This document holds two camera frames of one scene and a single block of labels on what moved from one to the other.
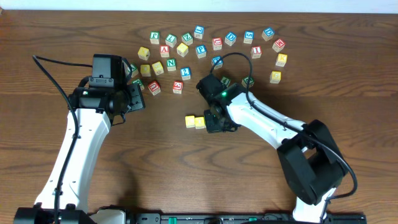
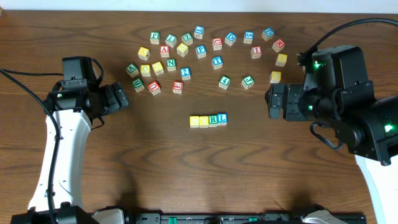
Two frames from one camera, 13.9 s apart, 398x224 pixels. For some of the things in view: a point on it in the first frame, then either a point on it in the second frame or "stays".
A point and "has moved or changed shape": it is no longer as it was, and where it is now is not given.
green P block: [155, 37] stays
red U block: [154, 87] stays
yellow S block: [158, 68] stays
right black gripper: [211, 119] -> [288, 102]
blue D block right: [267, 33] stays
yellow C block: [190, 121] has moved or changed shape
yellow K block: [282, 60] stays
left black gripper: [137, 97] -> [115, 96]
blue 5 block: [249, 37] stays
